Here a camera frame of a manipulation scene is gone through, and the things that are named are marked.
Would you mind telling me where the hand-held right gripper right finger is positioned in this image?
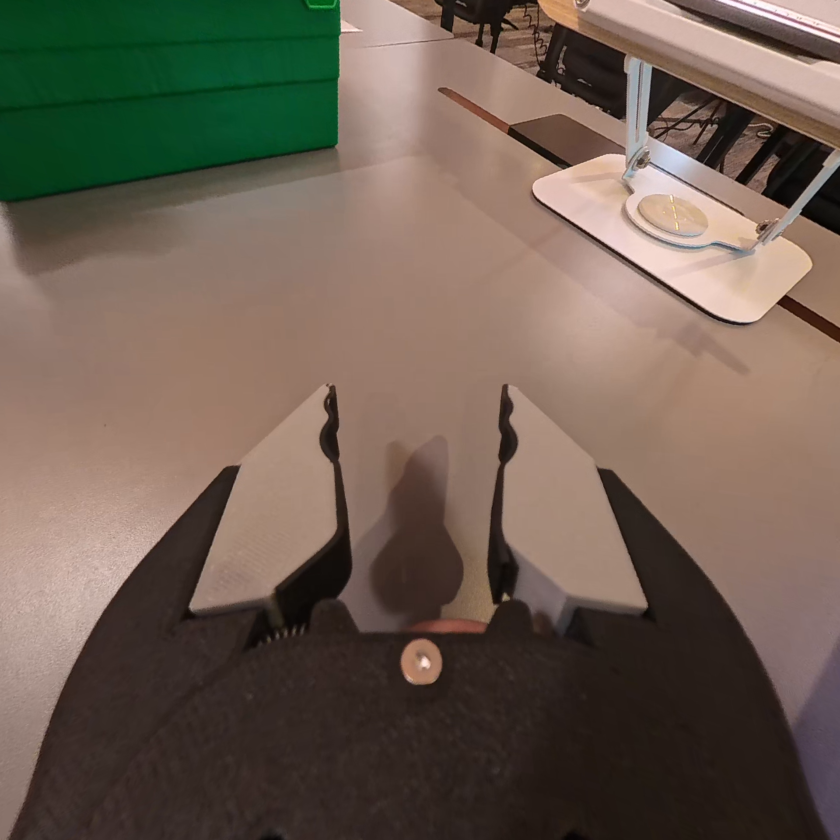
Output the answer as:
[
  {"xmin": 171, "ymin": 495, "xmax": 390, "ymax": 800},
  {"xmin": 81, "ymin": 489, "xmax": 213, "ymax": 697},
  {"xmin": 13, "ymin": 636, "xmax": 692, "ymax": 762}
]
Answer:
[{"xmin": 487, "ymin": 383, "xmax": 651, "ymax": 636}]

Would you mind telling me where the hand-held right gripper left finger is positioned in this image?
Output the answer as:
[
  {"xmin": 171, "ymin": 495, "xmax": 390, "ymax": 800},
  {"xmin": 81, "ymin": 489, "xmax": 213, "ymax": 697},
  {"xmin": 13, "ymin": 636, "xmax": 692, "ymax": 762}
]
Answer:
[{"xmin": 189, "ymin": 383, "xmax": 353, "ymax": 627}]

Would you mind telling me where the white laptop stand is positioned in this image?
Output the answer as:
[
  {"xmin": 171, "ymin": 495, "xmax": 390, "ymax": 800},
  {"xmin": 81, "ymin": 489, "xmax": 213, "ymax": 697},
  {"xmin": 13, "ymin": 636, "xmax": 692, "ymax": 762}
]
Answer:
[{"xmin": 532, "ymin": 0, "xmax": 840, "ymax": 326}]

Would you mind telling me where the green plastic bin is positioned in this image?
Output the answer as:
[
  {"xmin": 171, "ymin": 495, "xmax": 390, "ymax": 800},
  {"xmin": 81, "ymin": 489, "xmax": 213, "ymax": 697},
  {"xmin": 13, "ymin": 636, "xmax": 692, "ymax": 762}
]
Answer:
[{"xmin": 0, "ymin": 0, "xmax": 341, "ymax": 203}]

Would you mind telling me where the black office chair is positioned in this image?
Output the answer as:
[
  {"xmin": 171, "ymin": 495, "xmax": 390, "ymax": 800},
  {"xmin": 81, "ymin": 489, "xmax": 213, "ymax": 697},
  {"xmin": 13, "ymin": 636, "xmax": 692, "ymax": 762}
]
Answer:
[
  {"xmin": 438, "ymin": 0, "xmax": 526, "ymax": 53},
  {"xmin": 537, "ymin": 23, "xmax": 683, "ymax": 122}
]

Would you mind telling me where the silver laptop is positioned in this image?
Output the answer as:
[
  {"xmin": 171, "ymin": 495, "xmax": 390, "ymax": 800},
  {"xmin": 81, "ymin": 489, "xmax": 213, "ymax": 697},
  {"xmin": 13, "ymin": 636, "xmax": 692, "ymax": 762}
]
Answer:
[{"xmin": 666, "ymin": 0, "xmax": 840, "ymax": 50}]

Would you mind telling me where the black desk cable cover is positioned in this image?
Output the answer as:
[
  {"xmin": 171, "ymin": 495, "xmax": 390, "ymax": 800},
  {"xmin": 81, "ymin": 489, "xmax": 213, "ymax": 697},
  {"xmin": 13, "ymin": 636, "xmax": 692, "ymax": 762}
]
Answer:
[{"xmin": 508, "ymin": 113, "xmax": 626, "ymax": 168}]

